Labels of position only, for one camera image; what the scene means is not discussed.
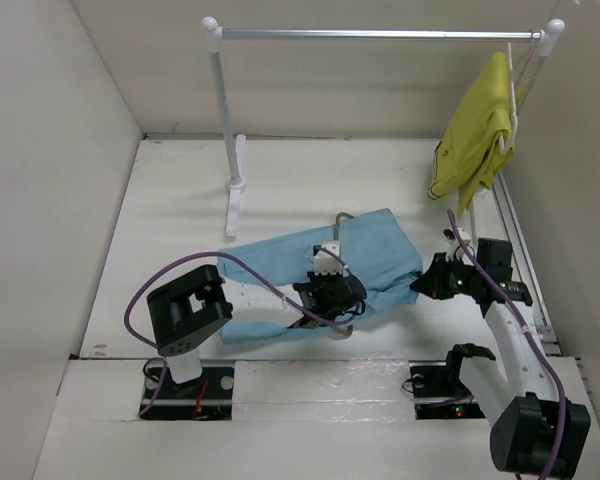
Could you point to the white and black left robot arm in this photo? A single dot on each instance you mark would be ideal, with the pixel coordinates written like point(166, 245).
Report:
point(192, 308)

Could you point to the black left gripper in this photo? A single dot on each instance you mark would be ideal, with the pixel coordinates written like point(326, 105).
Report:
point(312, 278)

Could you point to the light blue trousers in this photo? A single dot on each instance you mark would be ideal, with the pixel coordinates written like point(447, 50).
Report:
point(372, 244)

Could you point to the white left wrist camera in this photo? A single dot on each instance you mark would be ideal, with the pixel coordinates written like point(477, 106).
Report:
point(327, 260)

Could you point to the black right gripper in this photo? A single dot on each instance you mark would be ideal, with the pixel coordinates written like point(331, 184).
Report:
point(432, 281)

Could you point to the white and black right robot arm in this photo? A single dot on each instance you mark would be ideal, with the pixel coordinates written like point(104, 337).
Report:
point(534, 428)

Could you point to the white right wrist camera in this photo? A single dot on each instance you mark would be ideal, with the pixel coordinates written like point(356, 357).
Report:
point(457, 240)

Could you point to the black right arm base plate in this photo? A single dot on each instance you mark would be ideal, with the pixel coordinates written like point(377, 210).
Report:
point(436, 395)

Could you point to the silver metal hanger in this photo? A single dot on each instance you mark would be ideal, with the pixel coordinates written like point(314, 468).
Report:
point(337, 222)

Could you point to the yellow-green garment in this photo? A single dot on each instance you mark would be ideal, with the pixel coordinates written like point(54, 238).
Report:
point(469, 156)

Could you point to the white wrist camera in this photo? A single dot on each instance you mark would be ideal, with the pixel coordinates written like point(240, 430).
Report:
point(457, 240)
point(327, 260)

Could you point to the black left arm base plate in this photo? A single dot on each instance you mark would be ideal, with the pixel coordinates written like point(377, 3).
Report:
point(207, 398)

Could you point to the silver and white clothes rack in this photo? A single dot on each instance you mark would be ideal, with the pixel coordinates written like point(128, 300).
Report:
point(333, 82)

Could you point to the white plastic hanger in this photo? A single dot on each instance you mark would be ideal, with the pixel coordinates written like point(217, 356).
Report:
point(506, 143)

